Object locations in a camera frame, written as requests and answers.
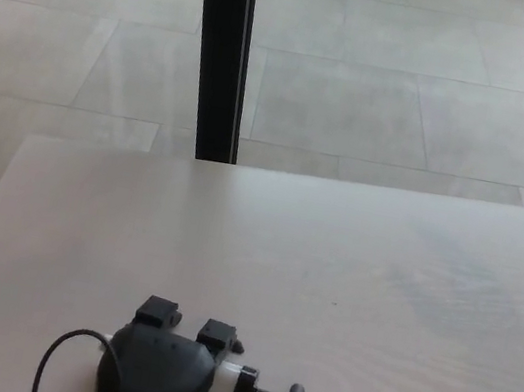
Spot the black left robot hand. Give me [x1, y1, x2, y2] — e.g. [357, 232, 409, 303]
[92, 286, 253, 392]

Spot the white air pump black handle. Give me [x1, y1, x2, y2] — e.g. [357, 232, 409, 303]
[90, 329, 312, 392]

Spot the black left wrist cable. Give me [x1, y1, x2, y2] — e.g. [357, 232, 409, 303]
[32, 322, 115, 392]

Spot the black vertical post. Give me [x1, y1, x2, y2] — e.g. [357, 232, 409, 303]
[169, 0, 266, 167]

